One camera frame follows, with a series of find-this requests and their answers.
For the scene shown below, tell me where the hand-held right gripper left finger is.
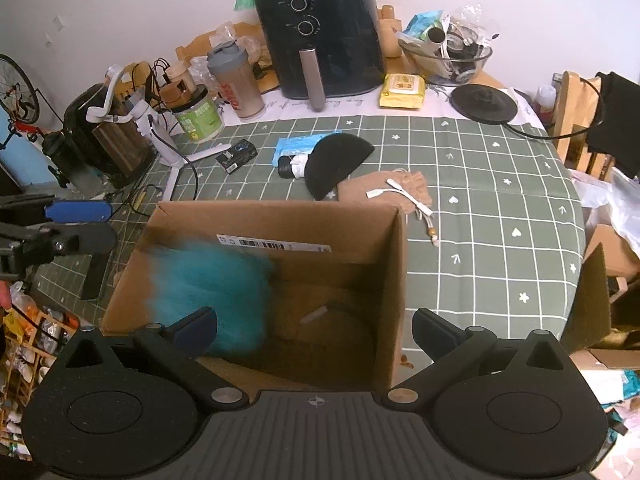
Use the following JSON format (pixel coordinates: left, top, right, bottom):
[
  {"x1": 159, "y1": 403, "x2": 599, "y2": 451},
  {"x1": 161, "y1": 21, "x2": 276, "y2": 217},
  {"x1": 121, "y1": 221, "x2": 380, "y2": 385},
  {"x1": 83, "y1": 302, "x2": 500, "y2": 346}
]
[{"x1": 60, "y1": 306, "x2": 251, "y2": 409}]

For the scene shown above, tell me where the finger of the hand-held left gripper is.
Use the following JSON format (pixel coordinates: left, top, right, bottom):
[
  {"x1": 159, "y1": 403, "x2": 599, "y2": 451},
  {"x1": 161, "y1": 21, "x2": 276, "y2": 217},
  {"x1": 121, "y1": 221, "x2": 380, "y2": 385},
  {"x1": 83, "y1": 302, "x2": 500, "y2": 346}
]
[
  {"x1": 0, "y1": 194, "x2": 112, "y2": 224},
  {"x1": 0, "y1": 221, "x2": 119, "y2": 282}
]

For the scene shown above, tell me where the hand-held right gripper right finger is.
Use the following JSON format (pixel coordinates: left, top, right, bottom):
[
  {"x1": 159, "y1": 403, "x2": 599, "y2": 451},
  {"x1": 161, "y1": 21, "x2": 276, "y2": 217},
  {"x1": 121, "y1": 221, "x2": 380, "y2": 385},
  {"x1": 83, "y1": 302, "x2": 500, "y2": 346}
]
[{"x1": 382, "y1": 307, "x2": 577, "y2": 408}]

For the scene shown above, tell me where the teal fluffy plush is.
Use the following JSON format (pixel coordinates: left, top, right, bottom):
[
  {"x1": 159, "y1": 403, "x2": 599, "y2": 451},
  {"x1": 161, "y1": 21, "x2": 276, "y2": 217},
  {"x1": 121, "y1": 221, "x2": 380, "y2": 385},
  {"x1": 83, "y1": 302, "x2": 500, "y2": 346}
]
[{"x1": 149, "y1": 239, "x2": 277, "y2": 357}]

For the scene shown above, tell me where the black beanie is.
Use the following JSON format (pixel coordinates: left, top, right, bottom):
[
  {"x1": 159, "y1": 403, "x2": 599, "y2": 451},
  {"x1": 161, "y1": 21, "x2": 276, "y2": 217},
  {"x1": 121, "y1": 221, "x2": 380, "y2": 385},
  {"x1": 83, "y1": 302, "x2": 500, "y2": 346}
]
[{"x1": 304, "y1": 134, "x2": 377, "y2": 202}]

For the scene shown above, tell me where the black water bottle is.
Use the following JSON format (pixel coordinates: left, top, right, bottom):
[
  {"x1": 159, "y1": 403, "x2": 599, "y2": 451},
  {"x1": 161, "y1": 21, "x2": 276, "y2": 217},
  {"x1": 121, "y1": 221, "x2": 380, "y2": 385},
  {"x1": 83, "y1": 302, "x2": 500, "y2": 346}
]
[{"x1": 41, "y1": 130, "x2": 102, "y2": 197}]

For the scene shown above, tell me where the black countertop appliance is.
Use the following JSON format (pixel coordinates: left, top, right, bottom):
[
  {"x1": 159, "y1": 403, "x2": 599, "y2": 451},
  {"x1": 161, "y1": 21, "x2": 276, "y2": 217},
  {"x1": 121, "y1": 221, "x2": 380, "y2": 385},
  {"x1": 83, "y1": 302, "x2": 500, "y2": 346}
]
[{"x1": 61, "y1": 81, "x2": 157, "y2": 189}]

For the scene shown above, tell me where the bicycle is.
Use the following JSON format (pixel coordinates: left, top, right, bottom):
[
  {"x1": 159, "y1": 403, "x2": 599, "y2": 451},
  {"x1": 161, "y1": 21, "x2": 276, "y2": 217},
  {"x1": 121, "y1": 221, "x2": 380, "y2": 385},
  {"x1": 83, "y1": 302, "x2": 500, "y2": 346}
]
[{"x1": 0, "y1": 53, "x2": 57, "y2": 152}]

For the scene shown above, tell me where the white phone tripod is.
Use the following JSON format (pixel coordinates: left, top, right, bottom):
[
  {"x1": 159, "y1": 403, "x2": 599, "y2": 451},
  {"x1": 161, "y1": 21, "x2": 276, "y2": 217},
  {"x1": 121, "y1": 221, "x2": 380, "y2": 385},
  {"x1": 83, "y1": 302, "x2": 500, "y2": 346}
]
[{"x1": 85, "y1": 64, "x2": 234, "y2": 202}]

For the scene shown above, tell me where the shoe rack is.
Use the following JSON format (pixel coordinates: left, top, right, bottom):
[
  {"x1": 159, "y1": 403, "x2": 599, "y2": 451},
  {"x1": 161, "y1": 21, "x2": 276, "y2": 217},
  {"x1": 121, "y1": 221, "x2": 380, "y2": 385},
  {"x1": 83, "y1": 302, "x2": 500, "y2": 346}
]
[{"x1": 0, "y1": 280, "x2": 84, "y2": 462}]

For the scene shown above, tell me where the green label jar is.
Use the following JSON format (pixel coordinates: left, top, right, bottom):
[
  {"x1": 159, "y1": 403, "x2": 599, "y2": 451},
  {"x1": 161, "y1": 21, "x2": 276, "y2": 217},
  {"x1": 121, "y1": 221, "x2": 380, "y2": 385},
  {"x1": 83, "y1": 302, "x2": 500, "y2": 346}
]
[{"x1": 171, "y1": 85, "x2": 227, "y2": 144}]

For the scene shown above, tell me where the small brown bottle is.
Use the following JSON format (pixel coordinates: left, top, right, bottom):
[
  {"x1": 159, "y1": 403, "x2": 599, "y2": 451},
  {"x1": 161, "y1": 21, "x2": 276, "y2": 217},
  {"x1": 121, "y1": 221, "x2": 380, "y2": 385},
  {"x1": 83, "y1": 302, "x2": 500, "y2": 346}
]
[{"x1": 159, "y1": 61, "x2": 195, "y2": 107}]

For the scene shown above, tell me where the small black box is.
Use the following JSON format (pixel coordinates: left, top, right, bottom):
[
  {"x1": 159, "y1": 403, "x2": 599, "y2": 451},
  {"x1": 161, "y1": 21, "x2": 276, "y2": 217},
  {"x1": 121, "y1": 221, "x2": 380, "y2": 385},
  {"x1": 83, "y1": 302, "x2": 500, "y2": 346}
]
[{"x1": 215, "y1": 137, "x2": 259, "y2": 176}]

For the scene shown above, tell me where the brown cardboard box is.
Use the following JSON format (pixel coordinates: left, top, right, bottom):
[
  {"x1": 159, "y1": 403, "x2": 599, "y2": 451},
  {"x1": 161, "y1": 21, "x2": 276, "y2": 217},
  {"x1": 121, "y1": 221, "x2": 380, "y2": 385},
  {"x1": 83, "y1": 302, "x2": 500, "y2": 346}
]
[{"x1": 559, "y1": 224, "x2": 640, "y2": 357}]

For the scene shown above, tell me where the blue packet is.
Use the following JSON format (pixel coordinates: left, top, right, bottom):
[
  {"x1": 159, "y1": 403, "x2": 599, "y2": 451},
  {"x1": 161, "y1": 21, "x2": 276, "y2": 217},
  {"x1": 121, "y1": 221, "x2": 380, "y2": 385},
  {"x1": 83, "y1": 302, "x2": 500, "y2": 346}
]
[{"x1": 271, "y1": 131, "x2": 344, "y2": 168}]

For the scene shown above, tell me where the grey shaker bottle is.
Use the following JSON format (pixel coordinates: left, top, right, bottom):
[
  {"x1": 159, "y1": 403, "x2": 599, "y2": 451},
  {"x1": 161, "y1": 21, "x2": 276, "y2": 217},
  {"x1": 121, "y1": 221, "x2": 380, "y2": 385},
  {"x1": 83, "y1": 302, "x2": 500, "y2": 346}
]
[{"x1": 206, "y1": 39, "x2": 267, "y2": 121}]

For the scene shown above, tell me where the white plastic bag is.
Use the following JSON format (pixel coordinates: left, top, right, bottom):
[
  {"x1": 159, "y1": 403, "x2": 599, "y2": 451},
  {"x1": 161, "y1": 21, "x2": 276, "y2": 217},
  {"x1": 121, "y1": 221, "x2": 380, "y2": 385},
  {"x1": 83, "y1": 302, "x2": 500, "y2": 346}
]
[{"x1": 569, "y1": 166, "x2": 640, "y2": 262}]

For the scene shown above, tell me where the black kettle base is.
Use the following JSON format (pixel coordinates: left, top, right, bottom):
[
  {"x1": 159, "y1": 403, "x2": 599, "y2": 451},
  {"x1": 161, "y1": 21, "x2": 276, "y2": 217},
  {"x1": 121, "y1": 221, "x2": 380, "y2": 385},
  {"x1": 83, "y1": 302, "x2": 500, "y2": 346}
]
[{"x1": 449, "y1": 82, "x2": 519, "y2": 124}]

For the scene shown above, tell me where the yellow wet wipes pack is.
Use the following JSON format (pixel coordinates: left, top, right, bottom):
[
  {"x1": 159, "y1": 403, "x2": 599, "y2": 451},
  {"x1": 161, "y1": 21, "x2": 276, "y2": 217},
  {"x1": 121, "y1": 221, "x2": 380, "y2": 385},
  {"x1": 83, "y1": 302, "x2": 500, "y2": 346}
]
[{"x1": 377, "y1": 72, "x2": 428, "y2": 110}]

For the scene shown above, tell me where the red label bottle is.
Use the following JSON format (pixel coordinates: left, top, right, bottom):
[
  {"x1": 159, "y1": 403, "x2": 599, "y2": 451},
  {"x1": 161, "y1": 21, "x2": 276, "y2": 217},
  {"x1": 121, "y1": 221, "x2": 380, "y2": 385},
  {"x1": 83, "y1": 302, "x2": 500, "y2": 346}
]
[{"x1": 534, "y1": 84, "x2": 559, "y2": 127}]

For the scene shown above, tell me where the glass bowl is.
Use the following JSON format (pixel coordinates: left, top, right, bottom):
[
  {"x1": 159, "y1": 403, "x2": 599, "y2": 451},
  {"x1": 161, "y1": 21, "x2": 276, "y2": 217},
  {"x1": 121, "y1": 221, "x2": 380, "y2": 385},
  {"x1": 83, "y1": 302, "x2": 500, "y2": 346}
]
[{"x1": 396, "y1": 35, "x2": 494, "y2": 87}]

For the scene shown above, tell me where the wooden chair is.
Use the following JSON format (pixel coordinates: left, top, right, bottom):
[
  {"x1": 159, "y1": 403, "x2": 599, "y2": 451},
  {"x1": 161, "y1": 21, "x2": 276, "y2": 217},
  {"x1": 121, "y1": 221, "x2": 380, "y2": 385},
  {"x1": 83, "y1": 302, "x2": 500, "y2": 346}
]
[{"x1": 551, "y1": 70, "x2": 640, "y2": 177}]

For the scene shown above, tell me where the cardboard tube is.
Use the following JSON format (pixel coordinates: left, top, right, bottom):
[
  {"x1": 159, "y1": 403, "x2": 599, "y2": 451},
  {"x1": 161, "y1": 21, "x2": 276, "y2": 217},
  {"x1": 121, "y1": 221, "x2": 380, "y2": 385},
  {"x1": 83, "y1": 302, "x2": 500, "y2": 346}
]
[{"x1": 424, "y1": 25, "x2": 449, "y2": 57}]

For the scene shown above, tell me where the wooden block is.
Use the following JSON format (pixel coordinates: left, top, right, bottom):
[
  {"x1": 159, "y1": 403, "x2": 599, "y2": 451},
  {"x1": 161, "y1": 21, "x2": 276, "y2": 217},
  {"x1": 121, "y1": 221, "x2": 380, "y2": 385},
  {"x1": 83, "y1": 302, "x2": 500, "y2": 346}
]
[{"x1": 376, "y1": 4, "x2": 404, "y2": 57}]

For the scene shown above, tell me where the black air fryer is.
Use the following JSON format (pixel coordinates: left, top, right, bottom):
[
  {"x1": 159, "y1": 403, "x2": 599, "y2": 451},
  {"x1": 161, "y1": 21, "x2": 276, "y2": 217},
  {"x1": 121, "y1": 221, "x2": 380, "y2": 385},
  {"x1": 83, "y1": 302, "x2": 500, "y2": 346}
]
[{"x1": 254, "y1": 0, "x2": 387, "y2": 112}]

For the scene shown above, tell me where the teal packet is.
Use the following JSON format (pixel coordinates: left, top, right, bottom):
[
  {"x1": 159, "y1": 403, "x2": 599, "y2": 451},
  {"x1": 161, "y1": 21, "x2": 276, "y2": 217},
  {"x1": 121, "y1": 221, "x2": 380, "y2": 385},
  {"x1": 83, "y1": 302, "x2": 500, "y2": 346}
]
[{"x1": 403, "y1": 9, "x2": 447, "y2": 42}]

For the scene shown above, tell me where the clear plastic bag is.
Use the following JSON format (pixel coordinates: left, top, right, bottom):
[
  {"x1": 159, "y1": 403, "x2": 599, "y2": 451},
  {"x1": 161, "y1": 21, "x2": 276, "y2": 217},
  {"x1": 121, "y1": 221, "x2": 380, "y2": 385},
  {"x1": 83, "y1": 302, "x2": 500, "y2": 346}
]
[{"x1": 444, "y1": 3, "x2": 502, "y2": 49}]

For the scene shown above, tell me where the white adapter cable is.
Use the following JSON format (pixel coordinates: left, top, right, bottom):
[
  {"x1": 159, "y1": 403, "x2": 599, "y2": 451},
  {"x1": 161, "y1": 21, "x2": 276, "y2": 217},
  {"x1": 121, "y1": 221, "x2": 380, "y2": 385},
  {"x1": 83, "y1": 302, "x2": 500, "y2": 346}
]
[{"x1": 365, "y1": 166, "x2": 442, "y2": 247}]

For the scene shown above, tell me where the tan drawstring pouch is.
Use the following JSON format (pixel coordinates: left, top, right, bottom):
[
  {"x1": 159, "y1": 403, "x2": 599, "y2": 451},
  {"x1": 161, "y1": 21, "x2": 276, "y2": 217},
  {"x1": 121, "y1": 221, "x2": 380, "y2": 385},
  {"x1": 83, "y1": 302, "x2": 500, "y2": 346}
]
[{"x1": 336, "y1": 169, "x2": 432, "y2": 212}]

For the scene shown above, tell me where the black kettle base cable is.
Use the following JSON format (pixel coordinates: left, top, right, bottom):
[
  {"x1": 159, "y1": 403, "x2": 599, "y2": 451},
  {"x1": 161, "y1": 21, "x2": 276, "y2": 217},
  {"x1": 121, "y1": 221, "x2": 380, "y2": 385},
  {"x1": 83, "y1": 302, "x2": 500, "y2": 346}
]
[{"x1": 501, "y1": 71, "x2": 609, "y2": 141}]

